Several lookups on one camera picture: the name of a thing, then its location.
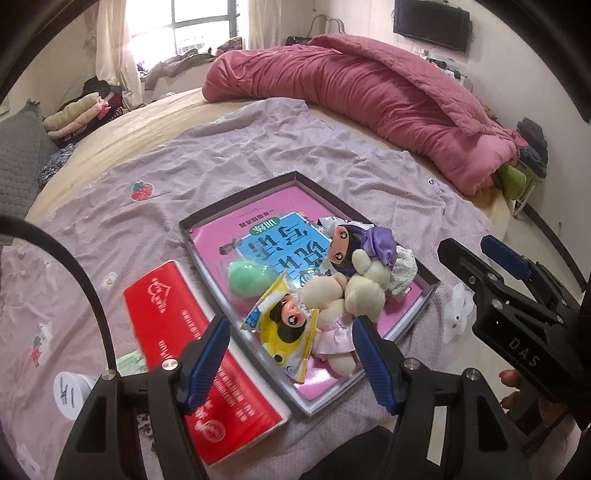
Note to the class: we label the pink quilt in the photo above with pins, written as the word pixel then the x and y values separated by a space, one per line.
pixel 369 92

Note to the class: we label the red tissue pack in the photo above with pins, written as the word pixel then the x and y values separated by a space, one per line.
pixel 184 323

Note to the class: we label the dark clothes pile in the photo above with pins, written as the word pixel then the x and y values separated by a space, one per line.
pixel 99 87

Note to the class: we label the pale green packet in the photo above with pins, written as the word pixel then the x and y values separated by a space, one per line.
pixel 131 362

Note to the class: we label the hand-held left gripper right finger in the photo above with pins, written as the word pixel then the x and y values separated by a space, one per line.
pixel 376 364

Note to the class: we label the dark cardboard box tray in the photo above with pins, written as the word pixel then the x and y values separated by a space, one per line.
pixel 318 406

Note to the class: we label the yellow doll packet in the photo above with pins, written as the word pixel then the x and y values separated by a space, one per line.
pixel 286 341

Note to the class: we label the white patterned cloth toy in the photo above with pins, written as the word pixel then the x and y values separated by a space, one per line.
pixel 404 270

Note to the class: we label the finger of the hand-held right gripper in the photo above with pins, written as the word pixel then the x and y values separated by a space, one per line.
pixel 508 256
pixel 471 272

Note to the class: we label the window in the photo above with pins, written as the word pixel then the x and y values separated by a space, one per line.
pixel 198 32

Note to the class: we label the purple printed bedsheet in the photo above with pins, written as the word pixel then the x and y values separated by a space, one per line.
pixel 231 161

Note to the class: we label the green egg-shaped sponge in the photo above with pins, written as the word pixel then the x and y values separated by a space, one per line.
pixel 247 281

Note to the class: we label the person's right hand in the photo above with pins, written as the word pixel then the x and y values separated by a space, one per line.
pixel 512 379

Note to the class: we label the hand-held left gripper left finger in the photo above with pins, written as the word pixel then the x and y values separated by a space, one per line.
pixel 205 364

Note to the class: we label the cream curtain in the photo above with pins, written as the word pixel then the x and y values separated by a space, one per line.
pixel 277 18
pixel 113 37

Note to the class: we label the beige bed mattress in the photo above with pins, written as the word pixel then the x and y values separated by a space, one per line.
pixel 184 106

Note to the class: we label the small teddy bear pink dress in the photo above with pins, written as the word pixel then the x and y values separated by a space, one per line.
pixel 334 337

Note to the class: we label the dark clothes bundle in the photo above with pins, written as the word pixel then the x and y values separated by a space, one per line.
pixel 531 134

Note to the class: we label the white wall power strip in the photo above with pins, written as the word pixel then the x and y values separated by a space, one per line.
pixel 438 61

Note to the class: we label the grey clothes heap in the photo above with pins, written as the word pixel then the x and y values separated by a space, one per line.
pixel 184 62

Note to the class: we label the doll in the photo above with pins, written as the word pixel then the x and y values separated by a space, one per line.
pixel 364 286

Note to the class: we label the pile of folded clothes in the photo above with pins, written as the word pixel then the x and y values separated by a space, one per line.
pixel 74 110

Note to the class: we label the black wall television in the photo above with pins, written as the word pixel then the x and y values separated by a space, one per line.
pixel 431 23

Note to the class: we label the white labelled cup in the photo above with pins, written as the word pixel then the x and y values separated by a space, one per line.
pixel 69 392

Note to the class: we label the grey quilted cushion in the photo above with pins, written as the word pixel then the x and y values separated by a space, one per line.
pixel 18 152

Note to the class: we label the blue patterned cloth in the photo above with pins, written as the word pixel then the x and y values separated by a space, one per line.
pixel 55 161

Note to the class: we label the pink book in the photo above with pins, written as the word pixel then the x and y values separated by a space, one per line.
pixel 217 240

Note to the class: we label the green cloth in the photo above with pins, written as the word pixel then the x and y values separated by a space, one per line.
pixel 512 180

